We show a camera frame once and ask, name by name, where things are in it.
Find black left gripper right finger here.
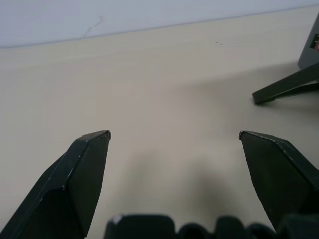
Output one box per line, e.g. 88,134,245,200
238,130,319,233

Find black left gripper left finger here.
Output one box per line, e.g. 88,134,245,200
0,129,112,239

